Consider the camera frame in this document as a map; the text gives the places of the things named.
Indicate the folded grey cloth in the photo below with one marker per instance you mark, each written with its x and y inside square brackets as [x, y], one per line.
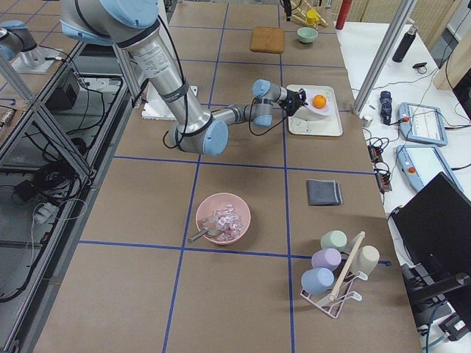
[323, 192]

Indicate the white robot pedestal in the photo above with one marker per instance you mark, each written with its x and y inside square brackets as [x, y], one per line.
[155, 108]

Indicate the wooden cutting board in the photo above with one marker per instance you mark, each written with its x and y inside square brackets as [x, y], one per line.
[267, 40]

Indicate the small metal cylinder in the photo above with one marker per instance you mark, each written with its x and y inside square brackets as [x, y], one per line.
[366, 121]

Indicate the black laptop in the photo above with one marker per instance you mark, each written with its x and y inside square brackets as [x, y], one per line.
[435, 228]

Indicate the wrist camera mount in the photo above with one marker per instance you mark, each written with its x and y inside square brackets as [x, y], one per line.
[301, 98]

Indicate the black water bottle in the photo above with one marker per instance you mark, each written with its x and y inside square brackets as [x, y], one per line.
[405, 44]

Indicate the red bottle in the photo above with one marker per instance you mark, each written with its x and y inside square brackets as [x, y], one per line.
[343, 14]

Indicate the teach pendant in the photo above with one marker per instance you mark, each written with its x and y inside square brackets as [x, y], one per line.
[421, 163]
[422, 124]

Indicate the yellow mug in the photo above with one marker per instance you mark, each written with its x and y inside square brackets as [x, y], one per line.
[312, 17]

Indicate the metal scoop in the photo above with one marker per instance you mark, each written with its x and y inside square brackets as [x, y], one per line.
[209, 228]

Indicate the aluminium frame post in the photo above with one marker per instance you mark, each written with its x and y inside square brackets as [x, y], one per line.
[386, 45]

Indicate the purple plastic cup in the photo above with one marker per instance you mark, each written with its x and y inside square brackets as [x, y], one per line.
[329, 258]

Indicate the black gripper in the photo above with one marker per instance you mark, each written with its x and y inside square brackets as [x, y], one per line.
[291, 99]

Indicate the blue plastic cup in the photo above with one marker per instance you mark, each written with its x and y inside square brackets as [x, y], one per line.
[317, 280]

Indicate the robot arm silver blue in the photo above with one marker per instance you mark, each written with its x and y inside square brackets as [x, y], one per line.
[16, 39]
[134, 26]

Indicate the beige plastic cup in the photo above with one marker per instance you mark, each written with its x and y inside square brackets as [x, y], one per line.
[365, 260]

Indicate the white round plate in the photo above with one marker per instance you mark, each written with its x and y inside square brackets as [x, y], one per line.
[327, 111]

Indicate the pink bowl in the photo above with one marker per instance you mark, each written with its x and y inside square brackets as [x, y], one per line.
[232, 213]

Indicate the green plastic cup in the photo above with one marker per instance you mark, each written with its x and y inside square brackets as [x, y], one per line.
[335, 239]

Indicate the orange fruit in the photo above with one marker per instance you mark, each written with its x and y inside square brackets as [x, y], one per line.
[319, 101]

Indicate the wooden mug rack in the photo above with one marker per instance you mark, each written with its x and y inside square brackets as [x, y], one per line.
[296, 10]

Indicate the light green bowl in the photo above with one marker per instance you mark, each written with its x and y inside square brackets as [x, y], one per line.
[307, 35]

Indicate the teach pendant near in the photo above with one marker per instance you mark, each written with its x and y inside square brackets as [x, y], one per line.
[421, 163]

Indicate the folded dark blue umbrella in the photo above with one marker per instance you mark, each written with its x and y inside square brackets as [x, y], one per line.
[385, 107]

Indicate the white cup rack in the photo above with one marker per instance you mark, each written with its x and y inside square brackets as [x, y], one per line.
[333, 299]

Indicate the cream bear tray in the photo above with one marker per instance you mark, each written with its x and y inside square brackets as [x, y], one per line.
[311, 121]

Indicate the teach pendant far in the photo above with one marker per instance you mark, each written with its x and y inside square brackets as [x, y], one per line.
[422, 124]

